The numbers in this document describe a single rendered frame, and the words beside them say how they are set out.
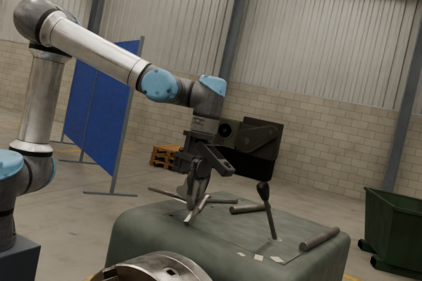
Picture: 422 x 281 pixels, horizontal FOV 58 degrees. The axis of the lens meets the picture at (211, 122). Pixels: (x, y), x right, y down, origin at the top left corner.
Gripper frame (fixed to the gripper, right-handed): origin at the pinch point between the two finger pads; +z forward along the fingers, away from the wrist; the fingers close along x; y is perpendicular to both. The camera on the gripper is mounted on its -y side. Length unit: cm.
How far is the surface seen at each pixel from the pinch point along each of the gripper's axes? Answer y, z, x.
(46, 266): 199, 129, -118
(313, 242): -30.0, 0.9, -11.6
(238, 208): -4.6, 1.0, -18.0
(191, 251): -11.1, 5.0, 14.7
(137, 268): -10.2, 5.0, 31.5
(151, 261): -9.9, 4.7, 27.1
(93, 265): 181, 129, -152
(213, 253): -15.9, 3.9, 13.5
